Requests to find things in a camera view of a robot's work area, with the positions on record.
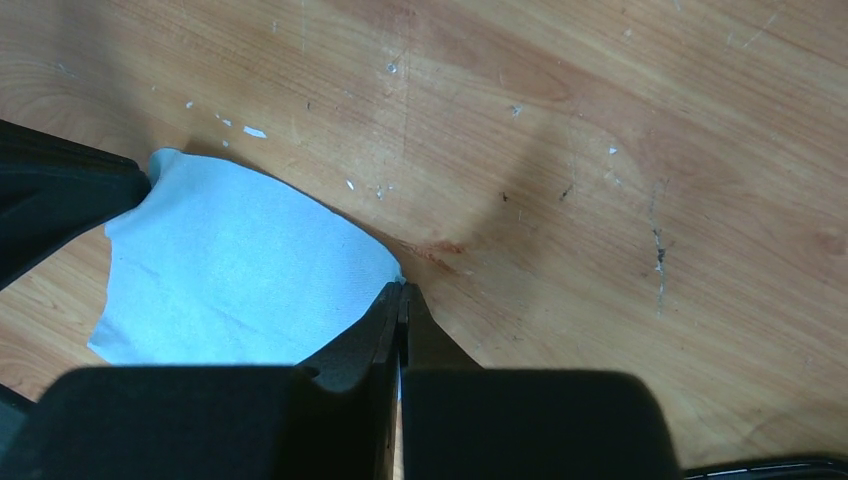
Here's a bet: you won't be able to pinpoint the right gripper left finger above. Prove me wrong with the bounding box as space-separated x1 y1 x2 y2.
1 283 402 479

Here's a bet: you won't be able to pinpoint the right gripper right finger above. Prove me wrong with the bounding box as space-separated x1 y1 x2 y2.
399 284 682 479

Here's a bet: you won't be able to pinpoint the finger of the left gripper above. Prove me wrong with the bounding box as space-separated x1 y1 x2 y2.
1 120 151 288

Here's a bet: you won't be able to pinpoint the blue lens cloth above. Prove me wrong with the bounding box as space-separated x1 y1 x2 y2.
88 148 402 366

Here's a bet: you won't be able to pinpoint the dark aviator sunglasses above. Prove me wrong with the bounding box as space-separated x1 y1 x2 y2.
683 457 847 480

